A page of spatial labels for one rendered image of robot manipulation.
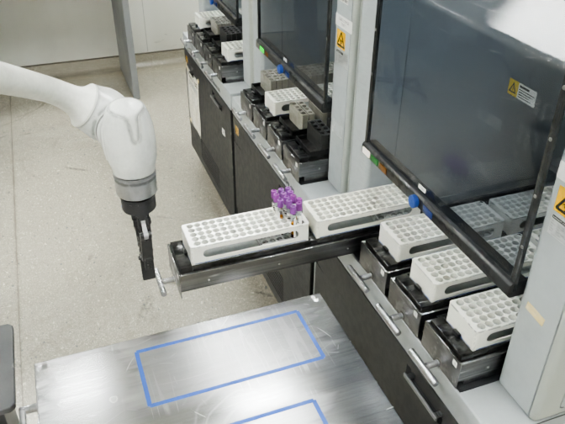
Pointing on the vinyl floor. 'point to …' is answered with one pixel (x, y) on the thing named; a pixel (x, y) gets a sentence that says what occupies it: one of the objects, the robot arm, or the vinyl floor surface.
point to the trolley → (219, 374)
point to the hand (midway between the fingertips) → (147, 266)
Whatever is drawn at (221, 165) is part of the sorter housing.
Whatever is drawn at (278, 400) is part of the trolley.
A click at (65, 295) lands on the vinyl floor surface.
